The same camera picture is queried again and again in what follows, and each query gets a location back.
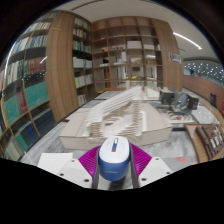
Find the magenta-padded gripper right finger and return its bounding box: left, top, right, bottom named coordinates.
left=129, top=143, right=173, bottom=189

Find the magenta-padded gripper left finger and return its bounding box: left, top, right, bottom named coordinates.
left=57, top=144, right=101, bottom=190

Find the blue and white computer mouse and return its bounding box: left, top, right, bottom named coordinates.
left=97, top=135, right=131, bottom=182

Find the white rectangular mouse pad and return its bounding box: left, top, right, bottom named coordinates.
left=36, top=152, right=74, bottom=175

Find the colourful printed sheet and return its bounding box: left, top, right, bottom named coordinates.
left=172, top=154, right=192, bottom=165

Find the pale wooden architectural model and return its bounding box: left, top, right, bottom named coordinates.
left=59, top=85, right=174, bottom=150

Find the dark grey building model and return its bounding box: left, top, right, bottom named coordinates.
left=159, top=88, right=200, bottom=112

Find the curved bookshelf with colourful books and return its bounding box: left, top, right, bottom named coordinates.
left=0, top=11, right=63, bottom=161

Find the wooden bookshelf with white books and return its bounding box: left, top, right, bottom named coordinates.
left=72, top=16, right=95, bottom=107

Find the open wooden display shelf unit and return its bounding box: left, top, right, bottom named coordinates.
left=91, top=16, right=165, bottom=93

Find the group of small ceiling lights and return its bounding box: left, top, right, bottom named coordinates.
left=183, top=60, right=224, bottom=83

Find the long ceiling light strip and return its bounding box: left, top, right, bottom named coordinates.
left=172, top=31, right=203, bottom=50

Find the wall sign plaque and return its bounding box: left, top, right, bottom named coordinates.
left=169, top=52, right=183, bottom=65

